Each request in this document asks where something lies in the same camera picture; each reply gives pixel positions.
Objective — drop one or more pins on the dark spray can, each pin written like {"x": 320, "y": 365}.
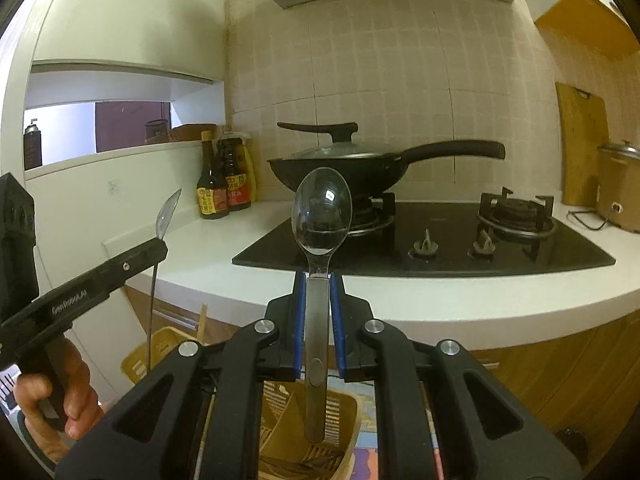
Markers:
{"x": 32, "y": 147}

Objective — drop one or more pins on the wooden cutting board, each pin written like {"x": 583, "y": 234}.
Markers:
{"x": 582, "y": 150}

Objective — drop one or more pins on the brown wooden box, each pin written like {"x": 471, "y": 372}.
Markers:
{"x": 195, "y": 132}

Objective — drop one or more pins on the person's left hand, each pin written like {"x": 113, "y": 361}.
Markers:
{"x": 77, "y": 390}

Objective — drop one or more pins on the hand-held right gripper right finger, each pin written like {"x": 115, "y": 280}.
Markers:
{"x": 338, "y": 325}

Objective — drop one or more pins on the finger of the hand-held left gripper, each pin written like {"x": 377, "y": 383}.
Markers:
{"x": 132, "y": 265}

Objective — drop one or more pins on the black glass gas stove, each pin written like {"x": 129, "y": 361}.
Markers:
{"x": 445, "y": 250}

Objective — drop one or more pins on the glass wok lid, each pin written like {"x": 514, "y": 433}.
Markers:
{"x": 340, "y": 134}

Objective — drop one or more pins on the metal spoon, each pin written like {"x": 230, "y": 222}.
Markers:
{"x": 316, "y": 310}
{"x": 166, "y": 217}

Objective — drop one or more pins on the wooden chopstick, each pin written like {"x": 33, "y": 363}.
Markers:
{"x": 202, "y": 322}

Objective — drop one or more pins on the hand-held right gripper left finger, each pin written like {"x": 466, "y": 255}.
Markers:
{"x": 300, "y": 325}

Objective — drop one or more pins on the yellow oil bottle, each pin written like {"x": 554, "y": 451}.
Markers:
{"x": 251, "y": 170}

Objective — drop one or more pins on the black burner grate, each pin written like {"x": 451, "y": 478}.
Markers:
{"x": 372, "y": 212}
{"x": 517, "y": 212}

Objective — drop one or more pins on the black mesh basket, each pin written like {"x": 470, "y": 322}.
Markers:
{"x": 156, "y": 132}

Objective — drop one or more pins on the yellow wall cabinet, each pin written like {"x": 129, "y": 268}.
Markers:
{"x": 585, "y": 15}

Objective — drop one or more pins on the beige plastic utensil basket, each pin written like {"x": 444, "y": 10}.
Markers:
{"x": 135, "y": 365}

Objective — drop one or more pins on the wide red-label sauce bottle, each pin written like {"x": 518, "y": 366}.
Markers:
{"x": 236, "y": 180}

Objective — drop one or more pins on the beige rice cooker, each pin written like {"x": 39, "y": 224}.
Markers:
{"x": 622, "y": 185}

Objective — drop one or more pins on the white wall socket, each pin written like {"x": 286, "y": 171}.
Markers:
{"x": 114, "y": 188}

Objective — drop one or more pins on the slim dark soy sauce bottle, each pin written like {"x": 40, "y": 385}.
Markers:
{"x": 212, "y": 195}

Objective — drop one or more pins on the black wok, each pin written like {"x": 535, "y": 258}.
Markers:
{"x": 380, "y": 170}

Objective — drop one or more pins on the grey stove knob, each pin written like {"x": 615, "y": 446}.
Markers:
{"x": 483, "y": 247}
{"x": 425, "y": 247}

